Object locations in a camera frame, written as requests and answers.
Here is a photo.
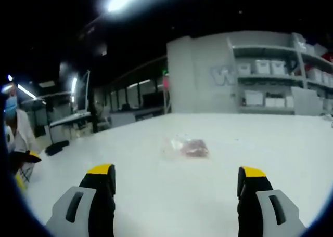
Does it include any person in white shirt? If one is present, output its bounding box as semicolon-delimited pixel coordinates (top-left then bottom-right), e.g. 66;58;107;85
5;109;40;154

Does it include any person's head with blue mask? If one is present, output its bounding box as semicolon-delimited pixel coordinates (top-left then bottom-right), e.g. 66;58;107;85
4;87;19;118

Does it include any grey leaning board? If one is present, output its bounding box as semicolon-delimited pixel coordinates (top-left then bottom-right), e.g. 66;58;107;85
290;87;319;115

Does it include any row of white storage bins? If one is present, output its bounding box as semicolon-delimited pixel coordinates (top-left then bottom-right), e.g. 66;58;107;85
238;39;333;108

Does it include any black cloth bundle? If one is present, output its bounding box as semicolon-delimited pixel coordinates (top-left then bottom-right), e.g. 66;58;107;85
44;140;70;156

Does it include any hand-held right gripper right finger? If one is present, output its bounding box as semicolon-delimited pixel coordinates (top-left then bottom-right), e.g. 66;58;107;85
236;165;307;237

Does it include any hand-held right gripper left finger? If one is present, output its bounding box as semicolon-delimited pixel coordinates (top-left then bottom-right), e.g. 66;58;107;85
45;163;116;237

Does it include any grey shelf rack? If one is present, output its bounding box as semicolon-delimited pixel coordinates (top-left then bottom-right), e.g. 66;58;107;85
227;33;333;115

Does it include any outlined wall letter sign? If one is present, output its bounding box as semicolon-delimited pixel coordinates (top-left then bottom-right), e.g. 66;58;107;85
210;65;234;86

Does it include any clear resealable bag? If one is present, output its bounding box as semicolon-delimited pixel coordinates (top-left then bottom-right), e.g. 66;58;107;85
162;137;211;160

